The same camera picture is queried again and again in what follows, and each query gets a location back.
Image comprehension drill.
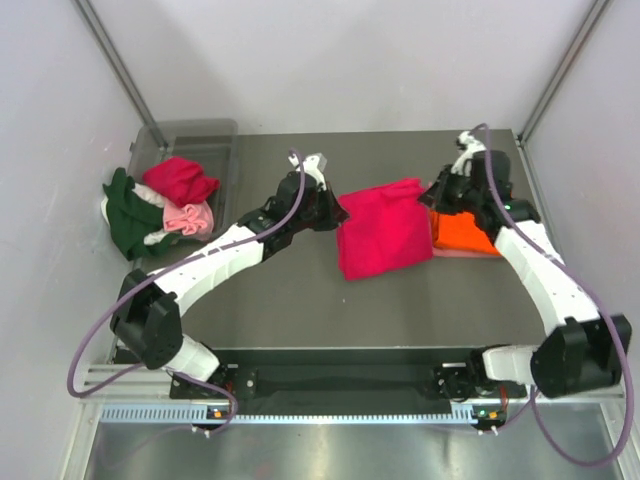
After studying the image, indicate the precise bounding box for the red t shirt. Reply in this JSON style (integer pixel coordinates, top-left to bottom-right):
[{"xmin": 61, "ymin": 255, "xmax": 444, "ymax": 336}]
[{"xmin": 142, "ymin": 156, "xmax": 220, "ymax": 207}]

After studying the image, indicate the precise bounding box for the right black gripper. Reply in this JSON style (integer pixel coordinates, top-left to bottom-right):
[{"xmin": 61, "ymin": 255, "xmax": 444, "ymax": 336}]
[{"xmin": 419, "ymin": 164, "xmax": 484, "ymax": 216}]

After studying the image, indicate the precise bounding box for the light pink t shirt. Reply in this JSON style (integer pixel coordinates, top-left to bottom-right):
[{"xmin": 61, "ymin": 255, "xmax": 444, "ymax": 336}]
[{"xmin": 163, "ymin": 201, "xmax": 214, "ymax": 237}]

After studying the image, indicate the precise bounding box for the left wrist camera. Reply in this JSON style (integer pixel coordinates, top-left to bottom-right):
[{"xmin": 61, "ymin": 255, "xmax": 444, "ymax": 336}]
[{"xmin": 288, "ymin": 153, "xmax": 328, "ymax": 190}]

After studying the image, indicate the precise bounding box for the magenta t shirt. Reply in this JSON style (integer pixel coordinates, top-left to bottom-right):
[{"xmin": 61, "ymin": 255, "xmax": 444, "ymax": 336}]
[{"xmin": 337, "ymin": 178, "xmax": 434, "ymax": 281}]

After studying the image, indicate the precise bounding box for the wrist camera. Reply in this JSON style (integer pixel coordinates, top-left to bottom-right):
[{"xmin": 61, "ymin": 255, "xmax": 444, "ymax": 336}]
[
  {"xmin": 451, "ymin": 130, "xmax": 486, "ymax": 176},
  {"xmin": 288, "ymin": 153, "xmax": 328, "ymax": 190}
]

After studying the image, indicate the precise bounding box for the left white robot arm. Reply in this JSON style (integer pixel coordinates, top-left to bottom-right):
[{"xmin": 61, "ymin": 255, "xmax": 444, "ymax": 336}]
[{"xmin": 110, "ymin": 169, "xmax": 347, "ymax": 397}]

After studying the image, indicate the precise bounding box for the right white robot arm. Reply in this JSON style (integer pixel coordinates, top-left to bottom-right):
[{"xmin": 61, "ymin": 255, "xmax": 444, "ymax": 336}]
[{"xmin": 419, "ymin": 151, "xmax": 623, "ymax": 398}]

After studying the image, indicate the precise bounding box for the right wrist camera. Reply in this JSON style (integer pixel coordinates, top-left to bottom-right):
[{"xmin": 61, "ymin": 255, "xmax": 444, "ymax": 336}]
[{"xmin": 451, "ymin": 130, "xmax": 486, "ymax": 176}]

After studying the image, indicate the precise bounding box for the grey plastic bin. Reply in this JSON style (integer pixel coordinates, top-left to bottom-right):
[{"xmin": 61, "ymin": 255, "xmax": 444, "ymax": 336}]
[{"xmin": 127, "ymin": 118, "xmax": 239, "ymax": 238}]

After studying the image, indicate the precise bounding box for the purple cable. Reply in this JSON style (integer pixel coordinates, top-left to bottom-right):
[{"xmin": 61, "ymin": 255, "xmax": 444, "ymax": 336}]
[
  {"xmin": 469, "ymin": 123, "xmax": 635, "ymax": 469},
  {"xmin": 67, "ymin": 147, "xmax": 307, "ymax": 434}
]

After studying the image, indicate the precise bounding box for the white t shirt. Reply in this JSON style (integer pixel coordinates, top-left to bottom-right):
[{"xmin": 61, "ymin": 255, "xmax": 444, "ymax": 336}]
[{"xmin": 100, "ymin": 183, "xmax": 168, "ymax": 246}]

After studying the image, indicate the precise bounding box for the aluminium frame post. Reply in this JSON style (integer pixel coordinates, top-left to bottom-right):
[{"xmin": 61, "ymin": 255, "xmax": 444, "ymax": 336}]
[
  {"xmin": 72, "ymin": 0, "xmax": 168, "ymax": 149},
  {"xmin": 516, "ymin": 0, "xmax": 614, "ymax": 147}
]

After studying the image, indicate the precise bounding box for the dark green t shirt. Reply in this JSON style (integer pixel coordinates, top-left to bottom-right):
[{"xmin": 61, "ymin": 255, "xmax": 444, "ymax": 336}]
[{"xmin": 103, "ymin": 167, "xmax": 180, "ymax": 261}]

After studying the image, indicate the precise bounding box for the slotted grey cable duct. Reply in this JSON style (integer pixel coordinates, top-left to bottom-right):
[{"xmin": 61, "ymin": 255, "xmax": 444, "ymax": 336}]
[{"xmin": 100, "ymin": 403, "xmax": 504, "ymax": 426}]

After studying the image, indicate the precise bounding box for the left aluminium frame post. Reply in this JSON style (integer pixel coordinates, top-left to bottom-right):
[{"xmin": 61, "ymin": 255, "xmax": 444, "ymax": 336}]
[{"xmin": 72, "ymin": 0, "xmax": 168, "ymax": 149}]

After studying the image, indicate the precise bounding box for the right aluminium frame post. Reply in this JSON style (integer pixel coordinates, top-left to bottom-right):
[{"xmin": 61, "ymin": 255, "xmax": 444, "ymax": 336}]
[{"xmin": 516, "ymin": 0, "xmax": 614, "ymax": 147}]

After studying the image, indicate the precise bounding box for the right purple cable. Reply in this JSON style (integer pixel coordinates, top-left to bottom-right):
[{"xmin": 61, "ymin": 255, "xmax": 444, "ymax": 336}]
[{"xmin": 469, "ymin": 123, "xmax": 635, "ymax": 469}]

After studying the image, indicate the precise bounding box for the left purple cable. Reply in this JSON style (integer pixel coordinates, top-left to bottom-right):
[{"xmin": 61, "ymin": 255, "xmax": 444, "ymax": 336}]
[{"xmin": 67, "ymin": 147, "xmax": 307, "ymax": 434}]

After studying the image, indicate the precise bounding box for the salmon pink t shirt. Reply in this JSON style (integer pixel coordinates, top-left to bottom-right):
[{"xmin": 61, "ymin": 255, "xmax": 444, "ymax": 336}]
[{"xmin": 433, "ymin": 248, "xmax": 500, "ymax": 259}]

